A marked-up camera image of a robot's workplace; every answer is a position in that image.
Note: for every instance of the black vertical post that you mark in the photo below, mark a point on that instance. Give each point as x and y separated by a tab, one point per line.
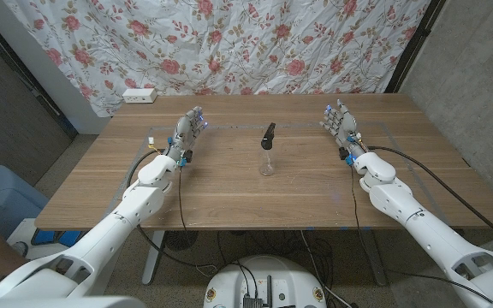
413	43

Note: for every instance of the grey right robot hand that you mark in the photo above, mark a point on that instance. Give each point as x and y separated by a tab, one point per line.
345	126

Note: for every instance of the blue storage bin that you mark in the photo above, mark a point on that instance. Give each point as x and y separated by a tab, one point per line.
2	197

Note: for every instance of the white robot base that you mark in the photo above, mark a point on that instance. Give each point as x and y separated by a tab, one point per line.
268	274

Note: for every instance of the black sprayer head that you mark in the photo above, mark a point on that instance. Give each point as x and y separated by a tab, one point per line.
268	137

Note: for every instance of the white table leg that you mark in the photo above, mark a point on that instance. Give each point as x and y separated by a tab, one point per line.
152	261

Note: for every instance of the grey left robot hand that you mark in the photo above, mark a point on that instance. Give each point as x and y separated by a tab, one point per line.
184	132

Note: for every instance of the grey table leg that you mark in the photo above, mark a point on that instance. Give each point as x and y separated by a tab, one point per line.
375	261

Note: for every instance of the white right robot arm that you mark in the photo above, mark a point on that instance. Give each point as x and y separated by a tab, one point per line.
422	226

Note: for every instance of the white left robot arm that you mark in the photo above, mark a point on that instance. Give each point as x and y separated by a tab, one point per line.
114	226

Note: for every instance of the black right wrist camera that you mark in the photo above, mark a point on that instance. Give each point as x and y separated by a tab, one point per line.
344	155

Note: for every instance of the black door frame strip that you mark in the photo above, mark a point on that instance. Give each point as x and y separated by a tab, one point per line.
24	72

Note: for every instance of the black round floor fan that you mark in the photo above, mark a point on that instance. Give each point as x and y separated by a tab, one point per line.
181	240

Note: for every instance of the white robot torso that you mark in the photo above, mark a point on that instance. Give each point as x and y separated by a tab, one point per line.
58	303

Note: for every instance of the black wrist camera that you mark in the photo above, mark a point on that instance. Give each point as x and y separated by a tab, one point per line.
188	156
344	155

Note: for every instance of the white power strip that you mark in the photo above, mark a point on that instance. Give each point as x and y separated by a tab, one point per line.
139	96

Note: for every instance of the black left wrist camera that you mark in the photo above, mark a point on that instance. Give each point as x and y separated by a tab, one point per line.
188	156

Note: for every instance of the white floor platform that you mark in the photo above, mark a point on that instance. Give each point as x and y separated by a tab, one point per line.
28	229

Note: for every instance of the grey shoe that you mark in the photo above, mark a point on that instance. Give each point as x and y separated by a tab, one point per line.
20	249

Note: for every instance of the floral print curtain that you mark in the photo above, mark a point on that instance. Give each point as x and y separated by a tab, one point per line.
229	43

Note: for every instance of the clear plastic spray bottle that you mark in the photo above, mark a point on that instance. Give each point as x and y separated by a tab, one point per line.
266	164

